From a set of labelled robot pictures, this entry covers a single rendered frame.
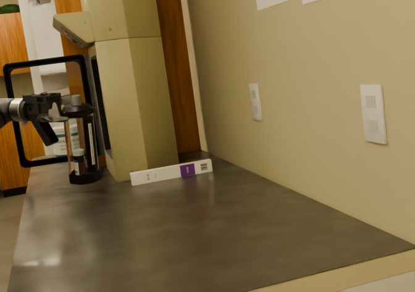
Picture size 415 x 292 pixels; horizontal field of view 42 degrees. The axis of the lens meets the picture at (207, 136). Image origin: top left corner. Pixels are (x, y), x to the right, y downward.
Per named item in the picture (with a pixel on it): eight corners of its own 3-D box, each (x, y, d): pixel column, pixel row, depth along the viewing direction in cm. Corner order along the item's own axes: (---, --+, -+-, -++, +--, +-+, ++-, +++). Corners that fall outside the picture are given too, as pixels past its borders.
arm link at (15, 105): (10, 123, 176) (28, 118, 183) (21, 123, 174) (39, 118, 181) (7, 100, 174) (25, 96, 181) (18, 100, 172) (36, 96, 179)
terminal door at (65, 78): (100, 157, 212) (84, 53, 206) (20, 168, 209) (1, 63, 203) (100, 156, 212) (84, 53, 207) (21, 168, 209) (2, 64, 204)
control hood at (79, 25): (88, 47, 208) (83, 21, 206) (94, 41, 177) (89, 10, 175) (56, 51, 205) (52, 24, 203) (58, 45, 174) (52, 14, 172)
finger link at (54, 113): (57, 104, 160) (44, 102, 167) (59, 124, 161) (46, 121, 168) (67, 102, 162) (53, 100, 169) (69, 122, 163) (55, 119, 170)
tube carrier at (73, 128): (108, 173, 174) (102, 106, 170) (88, 183, 165) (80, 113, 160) (81, 170, 179) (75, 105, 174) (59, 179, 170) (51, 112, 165)
